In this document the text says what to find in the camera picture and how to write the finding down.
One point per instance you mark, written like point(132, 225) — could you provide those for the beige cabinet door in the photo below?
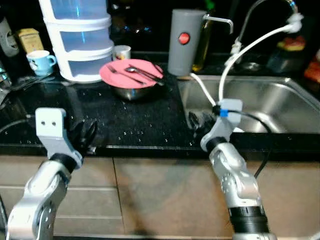
point(170, 195)

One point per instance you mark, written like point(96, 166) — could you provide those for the grey water filter canister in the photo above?
point(185, 50)

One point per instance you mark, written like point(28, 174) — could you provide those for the white printed mug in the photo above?
point(122, 52)

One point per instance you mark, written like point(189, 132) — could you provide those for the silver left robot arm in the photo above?
point(37, 200)

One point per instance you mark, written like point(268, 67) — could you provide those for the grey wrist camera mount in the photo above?
point(50, 125)
point(222, 127)

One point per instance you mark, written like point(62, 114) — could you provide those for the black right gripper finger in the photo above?
point(194, 122)
point(204, 122)

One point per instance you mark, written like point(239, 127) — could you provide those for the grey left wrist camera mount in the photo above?
point(50, 125)

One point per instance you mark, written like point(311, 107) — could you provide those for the steel kitchen faucet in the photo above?
point(236, 48)

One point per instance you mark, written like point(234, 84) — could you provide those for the beige cabinet drawer front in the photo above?
point(95, 172)

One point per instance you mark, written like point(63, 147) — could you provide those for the round steel sink cap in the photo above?
point(250, 66)

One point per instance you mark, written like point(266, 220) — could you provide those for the steel bowl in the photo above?
point(131, 93)

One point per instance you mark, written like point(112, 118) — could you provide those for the white stacked plastic containers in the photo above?
point(75, 40)

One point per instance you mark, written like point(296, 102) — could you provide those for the stainless steel sink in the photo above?
point(280, 105)

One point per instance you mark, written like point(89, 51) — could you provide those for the white dish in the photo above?
point(238, 129)

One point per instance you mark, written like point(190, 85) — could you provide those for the pink plate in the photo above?
point(112, 80)

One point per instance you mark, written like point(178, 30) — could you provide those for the steel fork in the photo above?
point(125, 74)

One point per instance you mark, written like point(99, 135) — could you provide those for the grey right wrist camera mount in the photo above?
point(222, 127)

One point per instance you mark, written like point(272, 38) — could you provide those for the blue mug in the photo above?
point(40, 62)

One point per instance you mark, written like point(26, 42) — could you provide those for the white wall socket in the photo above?
point(7, 37)

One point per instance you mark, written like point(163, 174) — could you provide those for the steel filter spout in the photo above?
point(220, 19)

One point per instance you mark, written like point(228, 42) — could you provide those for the yellow box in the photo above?
point(30, 40)

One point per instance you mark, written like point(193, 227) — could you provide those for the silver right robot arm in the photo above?
point(240, 185)

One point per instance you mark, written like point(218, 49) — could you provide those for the steel spoon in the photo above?
point(131, 69)

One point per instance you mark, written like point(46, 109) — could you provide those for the yellow oil bottle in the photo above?
point(202, 55)

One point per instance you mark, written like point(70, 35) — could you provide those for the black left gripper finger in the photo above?
point(79, 131)
point(91, 134)

